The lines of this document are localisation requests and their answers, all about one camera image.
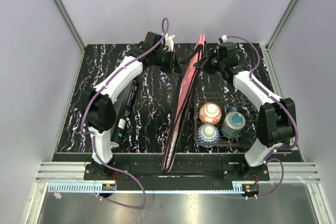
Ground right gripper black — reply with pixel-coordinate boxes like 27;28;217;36
193;48;225;75

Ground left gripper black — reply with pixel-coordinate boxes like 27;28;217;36
153;49;184;76

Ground pink sport racket bag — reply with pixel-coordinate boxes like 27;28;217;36
161;34;205;173

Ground black shuttlecock tube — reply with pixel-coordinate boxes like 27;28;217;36
110;78;138;145

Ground clear plastic tube lid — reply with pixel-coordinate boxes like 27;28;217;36
110;142;120;148

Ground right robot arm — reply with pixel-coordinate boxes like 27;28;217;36
193;42;299;180

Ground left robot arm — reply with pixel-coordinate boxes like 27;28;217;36
81;32;183;180

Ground red patterned bowl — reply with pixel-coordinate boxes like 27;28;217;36
198;102;222;124

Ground blue ceramic cup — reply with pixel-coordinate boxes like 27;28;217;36
221;107;246;139

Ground blue patterned bowl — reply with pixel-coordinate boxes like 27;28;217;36
196;124;220;148

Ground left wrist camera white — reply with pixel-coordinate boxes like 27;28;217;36
164;34;175;52

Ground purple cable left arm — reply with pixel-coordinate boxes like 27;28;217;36
80;18;148;209

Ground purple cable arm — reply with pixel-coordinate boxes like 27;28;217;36
80;18;148;209
223;35;300;200

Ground black wire dish rack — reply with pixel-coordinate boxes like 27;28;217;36
191;92;258;152

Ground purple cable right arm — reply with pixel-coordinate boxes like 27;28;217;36
223;35;300;200

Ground aluminium post left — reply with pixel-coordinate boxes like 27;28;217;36
52;0;86;52

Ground aluminium post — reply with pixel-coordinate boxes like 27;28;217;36
266;0;300;51
52;0;86;52

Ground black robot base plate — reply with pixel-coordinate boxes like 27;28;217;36
83;153;270;185

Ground aluminium post right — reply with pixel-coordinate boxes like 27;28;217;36
266;0;300;51

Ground aluminium frame rail front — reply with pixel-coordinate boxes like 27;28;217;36
36;162;320;194

